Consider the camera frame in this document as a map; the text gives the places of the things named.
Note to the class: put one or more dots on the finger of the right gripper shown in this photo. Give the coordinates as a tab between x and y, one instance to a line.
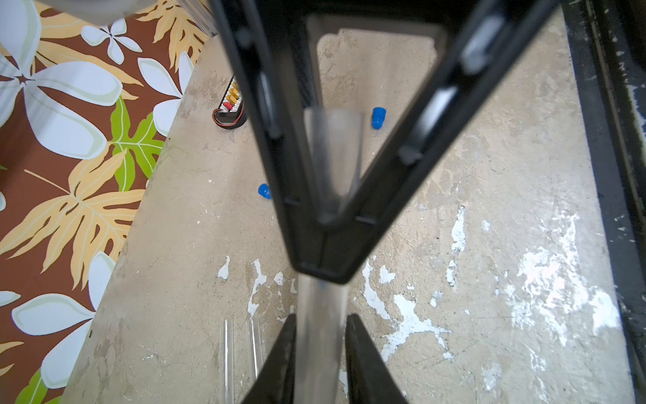
477	56
273	57

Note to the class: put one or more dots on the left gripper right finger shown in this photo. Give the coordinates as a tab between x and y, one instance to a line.
369	380

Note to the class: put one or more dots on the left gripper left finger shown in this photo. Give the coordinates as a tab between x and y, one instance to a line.
275	383

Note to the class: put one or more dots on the blue stopper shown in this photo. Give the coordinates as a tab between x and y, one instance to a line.
264	191
378	118

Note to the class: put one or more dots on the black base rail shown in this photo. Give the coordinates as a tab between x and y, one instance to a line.
607	44

